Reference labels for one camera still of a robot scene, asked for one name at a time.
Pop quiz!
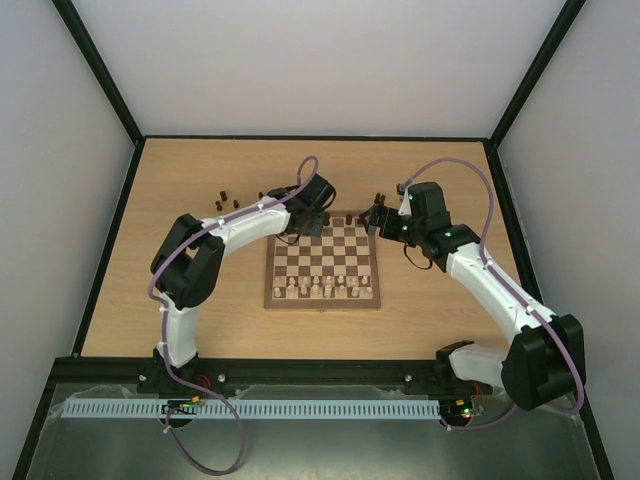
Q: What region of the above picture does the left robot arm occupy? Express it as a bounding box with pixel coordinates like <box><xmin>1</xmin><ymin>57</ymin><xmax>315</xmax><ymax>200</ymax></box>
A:
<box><xmin>140</xmin><ymin>173</ymin><xmax>336</xmax><ymax>394</ymax></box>

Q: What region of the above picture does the black aluminium frame rail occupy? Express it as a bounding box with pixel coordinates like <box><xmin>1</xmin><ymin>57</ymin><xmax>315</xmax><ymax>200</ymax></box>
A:
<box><xmin>46</xmin><ymin>357</ymin><xmax>493</xmax><ymax>399</ymax></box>

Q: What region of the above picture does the wooden chess board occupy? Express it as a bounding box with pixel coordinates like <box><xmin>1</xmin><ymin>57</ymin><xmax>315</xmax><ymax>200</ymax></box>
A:
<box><xmin>264</xmin><ymin>210</ymin><xmax>381</xmax><ymax>310</ymax></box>

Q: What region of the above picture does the purple cable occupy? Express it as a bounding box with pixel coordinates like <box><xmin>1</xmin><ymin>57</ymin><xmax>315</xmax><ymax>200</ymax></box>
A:
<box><xmin>397</xmin><ymin>157</ymin><xmax>586</xmax><ymax>433</ymax></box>
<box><xmin>146</xmin><ymin>155</ymin><xmax>247</xmax><ymax>474</ymax></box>

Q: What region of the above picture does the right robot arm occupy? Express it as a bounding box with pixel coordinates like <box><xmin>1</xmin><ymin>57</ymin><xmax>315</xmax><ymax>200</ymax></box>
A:
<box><xmin>359</xmin><ymin>182</ymin><xmax>586</xmax><ymax>411</ymax></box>

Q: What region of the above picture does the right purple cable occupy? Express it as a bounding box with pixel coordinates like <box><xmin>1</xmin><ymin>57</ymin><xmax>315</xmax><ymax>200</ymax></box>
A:
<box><xmin>397</xmin><ymin>157</ymin><xmax>586</xmax><ymax>433</ymax></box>

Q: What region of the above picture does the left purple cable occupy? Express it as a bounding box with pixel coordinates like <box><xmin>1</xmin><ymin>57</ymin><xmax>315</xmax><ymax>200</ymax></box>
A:
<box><xmin>146</xmin><ymin>155</ymin><xmax>247</xmax><ymax>474</ymax></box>

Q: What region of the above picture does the white slotted cable duct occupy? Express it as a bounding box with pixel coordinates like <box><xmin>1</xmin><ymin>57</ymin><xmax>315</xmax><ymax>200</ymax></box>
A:
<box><xmin>61</xmin><ymin>398</ymin><xmax>440</xmax><ymax>420</ymax></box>

